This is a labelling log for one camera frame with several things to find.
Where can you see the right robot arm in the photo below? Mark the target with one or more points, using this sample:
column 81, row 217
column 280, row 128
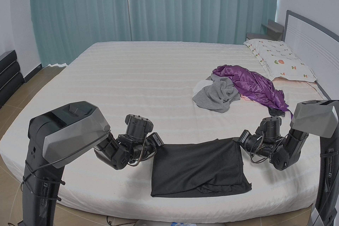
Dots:
column 312, row 119

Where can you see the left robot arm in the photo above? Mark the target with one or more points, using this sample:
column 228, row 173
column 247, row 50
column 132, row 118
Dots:
column 68, row 127

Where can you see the black lace garment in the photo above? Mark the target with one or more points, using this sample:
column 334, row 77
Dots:
column 276, row 112

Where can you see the purple satin garment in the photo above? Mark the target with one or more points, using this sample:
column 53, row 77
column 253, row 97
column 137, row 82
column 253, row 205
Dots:
column 251, row 84

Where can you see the white printed pillow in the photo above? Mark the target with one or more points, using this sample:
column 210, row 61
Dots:
column 278, row 58

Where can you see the black chest of drawers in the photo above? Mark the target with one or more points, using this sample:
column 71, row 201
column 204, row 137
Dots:
column 9, row 76

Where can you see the black T-shirt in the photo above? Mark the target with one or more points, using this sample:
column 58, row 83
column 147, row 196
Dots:
column 196, row 166

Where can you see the white garment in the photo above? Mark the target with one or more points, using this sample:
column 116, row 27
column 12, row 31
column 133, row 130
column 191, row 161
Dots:
column 200, row 86

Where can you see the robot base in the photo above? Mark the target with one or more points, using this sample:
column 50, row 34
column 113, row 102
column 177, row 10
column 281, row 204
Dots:
column 182, row 224

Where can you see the grey knit garment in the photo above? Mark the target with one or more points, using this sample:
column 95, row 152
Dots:
column 214, row 97

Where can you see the pink garment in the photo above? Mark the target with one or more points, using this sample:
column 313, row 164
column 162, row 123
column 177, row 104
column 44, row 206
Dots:
column 245, row 97

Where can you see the grey bedside table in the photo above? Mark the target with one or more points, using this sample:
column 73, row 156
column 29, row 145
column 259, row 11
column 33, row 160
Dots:
column 264, row 31

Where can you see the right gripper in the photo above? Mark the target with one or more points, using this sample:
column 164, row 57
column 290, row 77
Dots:
column 247, row 141

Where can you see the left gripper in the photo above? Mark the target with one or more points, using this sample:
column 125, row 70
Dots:
column 155, row 144

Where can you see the bed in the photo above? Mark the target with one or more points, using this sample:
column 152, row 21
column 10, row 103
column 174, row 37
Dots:
column 132, row 76

